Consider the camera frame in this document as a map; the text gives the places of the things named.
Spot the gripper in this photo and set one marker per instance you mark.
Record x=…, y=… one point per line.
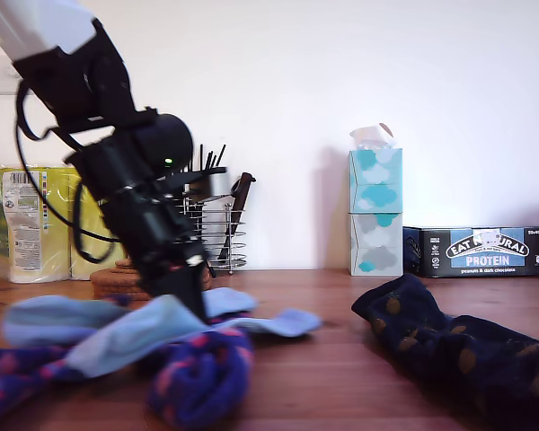
x=152, y=224

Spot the white sock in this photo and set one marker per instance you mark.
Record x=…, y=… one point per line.
x=161, y=332
x=49, y=319

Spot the blue pink-patterned sock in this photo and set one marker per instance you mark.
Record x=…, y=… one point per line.
x=9, y=372
x=206, y=381

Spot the black chopstick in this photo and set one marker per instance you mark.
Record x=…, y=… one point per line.
x=201, y=155
x=212, y=270
x=212, y=160
x=220, y=157
x=190, y=164

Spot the square cork coaster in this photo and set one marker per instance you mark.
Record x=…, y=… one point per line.
x=126, y=269
x=126, y=262

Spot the yellow paper roll pack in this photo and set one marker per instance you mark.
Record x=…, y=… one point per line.
x=22, y=233

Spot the grey cloud tissue box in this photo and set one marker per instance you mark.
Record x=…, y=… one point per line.
x=377, y=251

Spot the teal cloud tissue box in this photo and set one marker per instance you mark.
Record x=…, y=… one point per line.
x=377, y=179

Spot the white tissue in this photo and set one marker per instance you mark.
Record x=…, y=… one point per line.
x=370, y=134

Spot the black protein bar box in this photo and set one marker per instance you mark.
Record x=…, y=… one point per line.
x=476, y=262

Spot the arm grey camera box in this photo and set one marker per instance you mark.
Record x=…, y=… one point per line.
x=220, y=184

